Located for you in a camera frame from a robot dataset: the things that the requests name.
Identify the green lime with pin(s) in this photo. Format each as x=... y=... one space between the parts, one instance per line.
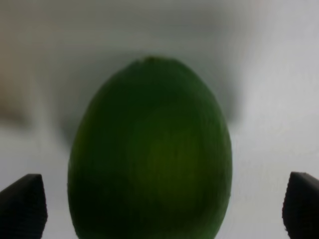
x=152 y=157

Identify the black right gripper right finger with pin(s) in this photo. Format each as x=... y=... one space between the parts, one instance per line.
x=300 y=212

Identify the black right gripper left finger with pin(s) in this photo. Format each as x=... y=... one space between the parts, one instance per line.
x=23 y=209

